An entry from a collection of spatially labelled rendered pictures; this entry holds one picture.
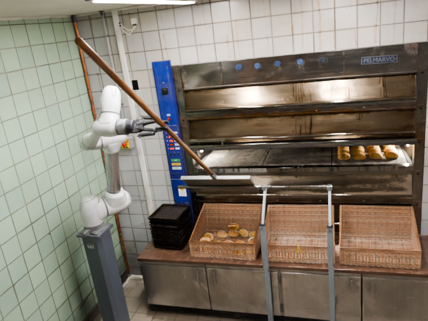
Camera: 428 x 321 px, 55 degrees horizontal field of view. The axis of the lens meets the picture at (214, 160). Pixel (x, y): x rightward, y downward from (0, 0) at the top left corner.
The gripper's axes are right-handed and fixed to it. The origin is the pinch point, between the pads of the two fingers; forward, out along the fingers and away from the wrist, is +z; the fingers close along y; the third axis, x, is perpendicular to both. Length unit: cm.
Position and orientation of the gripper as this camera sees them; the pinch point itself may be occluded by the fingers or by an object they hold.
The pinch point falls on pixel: (162, 125)
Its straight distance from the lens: 223.2
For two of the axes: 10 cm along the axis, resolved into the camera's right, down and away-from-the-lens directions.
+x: -2.7, -3.1, -9.1
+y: -0.7, 9.5, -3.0
